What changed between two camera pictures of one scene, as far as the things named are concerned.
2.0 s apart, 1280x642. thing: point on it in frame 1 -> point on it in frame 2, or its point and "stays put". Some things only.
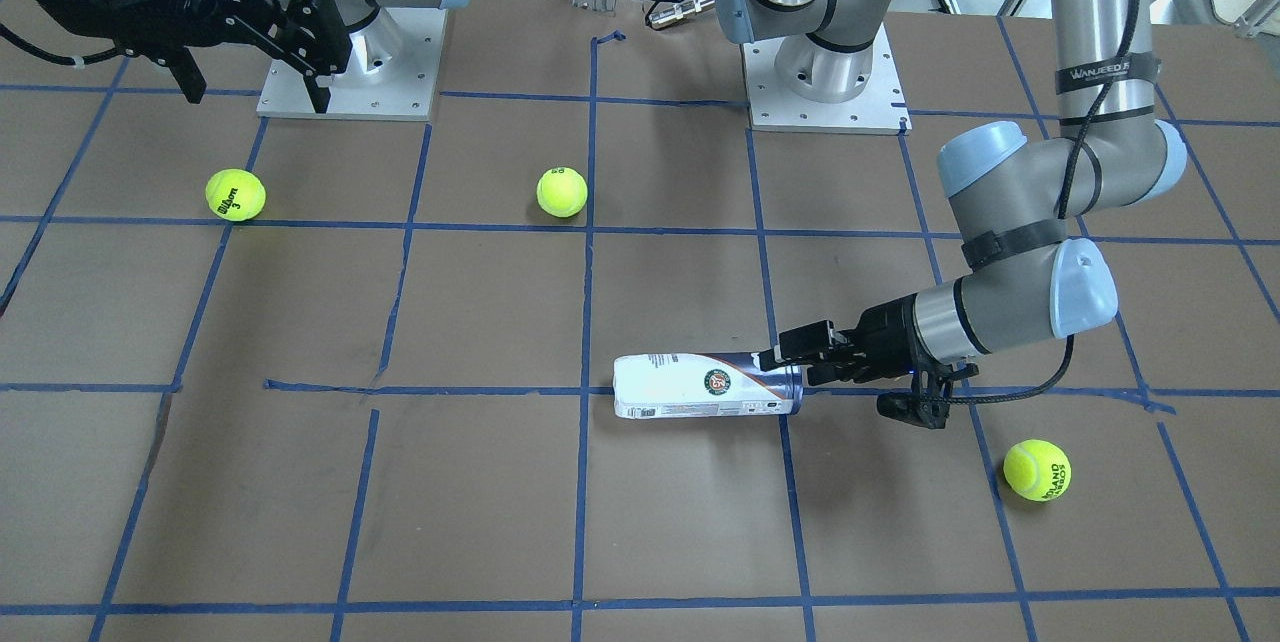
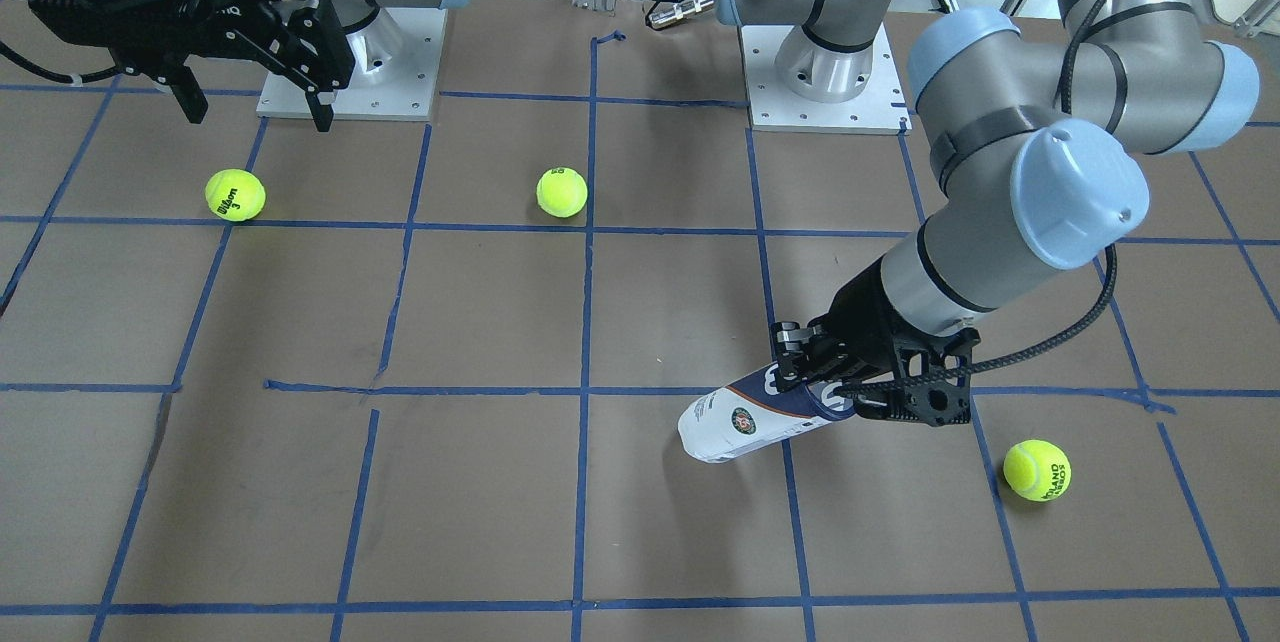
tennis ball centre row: x=1037 y=470 stays put
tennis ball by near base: x=235 y=194 stays put
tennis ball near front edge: x=562 y=192 stays put
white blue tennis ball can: x=693 y=385 -> x=721 y=422
